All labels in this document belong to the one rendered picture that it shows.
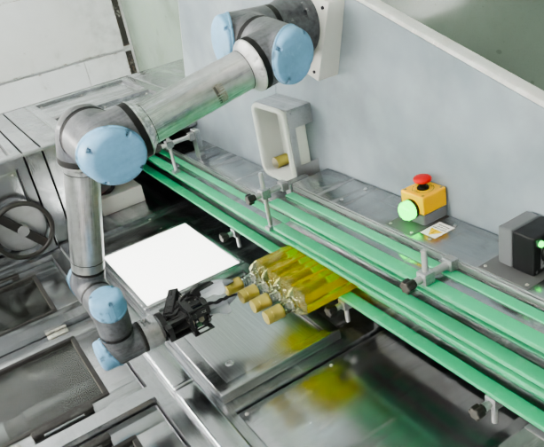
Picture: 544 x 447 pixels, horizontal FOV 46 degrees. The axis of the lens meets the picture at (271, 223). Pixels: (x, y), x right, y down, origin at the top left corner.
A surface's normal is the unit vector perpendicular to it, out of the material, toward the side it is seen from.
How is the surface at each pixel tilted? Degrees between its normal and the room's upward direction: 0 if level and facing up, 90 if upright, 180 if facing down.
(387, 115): 0
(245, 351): 90
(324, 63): 90
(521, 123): 0
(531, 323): 90
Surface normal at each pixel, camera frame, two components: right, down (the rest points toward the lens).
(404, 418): -0.18, -0.88
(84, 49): 0.52, 0.31
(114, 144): 0.47, 0.52
